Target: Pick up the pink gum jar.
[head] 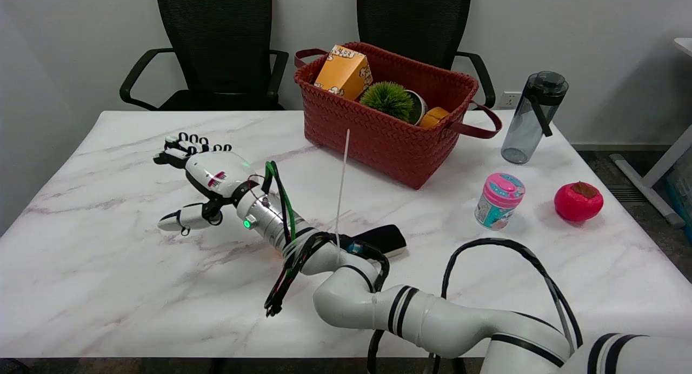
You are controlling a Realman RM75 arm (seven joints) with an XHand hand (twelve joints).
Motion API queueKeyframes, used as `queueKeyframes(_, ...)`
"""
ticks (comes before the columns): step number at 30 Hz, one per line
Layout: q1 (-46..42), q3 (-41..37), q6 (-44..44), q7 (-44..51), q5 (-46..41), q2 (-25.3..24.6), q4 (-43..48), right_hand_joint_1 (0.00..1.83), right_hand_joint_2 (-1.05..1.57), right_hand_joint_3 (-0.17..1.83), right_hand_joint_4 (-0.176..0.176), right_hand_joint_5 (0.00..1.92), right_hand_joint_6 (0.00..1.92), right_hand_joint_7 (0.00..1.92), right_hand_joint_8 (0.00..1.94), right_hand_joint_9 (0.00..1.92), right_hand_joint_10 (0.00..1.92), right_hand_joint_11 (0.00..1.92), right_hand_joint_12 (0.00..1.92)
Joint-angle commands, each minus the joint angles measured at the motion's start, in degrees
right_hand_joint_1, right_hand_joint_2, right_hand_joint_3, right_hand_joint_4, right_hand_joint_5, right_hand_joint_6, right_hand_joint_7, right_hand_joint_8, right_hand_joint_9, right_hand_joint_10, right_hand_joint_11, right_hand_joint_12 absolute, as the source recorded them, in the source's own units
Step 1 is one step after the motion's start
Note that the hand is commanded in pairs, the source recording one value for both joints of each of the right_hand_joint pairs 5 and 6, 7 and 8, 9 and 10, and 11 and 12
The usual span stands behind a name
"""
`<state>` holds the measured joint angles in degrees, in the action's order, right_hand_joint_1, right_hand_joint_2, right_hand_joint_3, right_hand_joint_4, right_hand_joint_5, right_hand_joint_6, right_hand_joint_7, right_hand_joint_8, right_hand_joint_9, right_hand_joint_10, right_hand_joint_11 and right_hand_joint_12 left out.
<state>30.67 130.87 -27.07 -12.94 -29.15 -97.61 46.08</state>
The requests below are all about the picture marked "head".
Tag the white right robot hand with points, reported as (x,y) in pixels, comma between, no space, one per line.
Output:
(216,171)

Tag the pink gum jar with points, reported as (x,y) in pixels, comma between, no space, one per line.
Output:
(500,195)

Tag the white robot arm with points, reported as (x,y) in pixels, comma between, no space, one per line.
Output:
(432,320)

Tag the white zip tie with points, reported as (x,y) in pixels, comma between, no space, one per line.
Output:
(341,190)

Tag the black mesh office chair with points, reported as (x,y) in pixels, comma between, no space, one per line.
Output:
(216,33)
(416,17)

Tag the orange popcorn box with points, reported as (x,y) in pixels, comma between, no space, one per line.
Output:
(343,74)

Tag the red woven basket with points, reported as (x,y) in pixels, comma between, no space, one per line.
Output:
(378,141)

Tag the black whiteboard eraser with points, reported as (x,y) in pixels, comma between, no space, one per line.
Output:
(386,237)

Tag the green grass ball plant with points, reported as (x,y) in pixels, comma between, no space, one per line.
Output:
(386,98)

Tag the grey water bottle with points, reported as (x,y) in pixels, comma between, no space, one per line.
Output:
(527,120)

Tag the red persimmon toy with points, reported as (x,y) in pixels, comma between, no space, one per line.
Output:
(578,204)

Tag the white side desk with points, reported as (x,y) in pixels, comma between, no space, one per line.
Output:
(662,166)

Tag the blue box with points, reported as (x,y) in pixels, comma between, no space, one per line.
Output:
(682,185)

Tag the white wall socket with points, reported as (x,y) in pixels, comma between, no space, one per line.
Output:
(509,99)

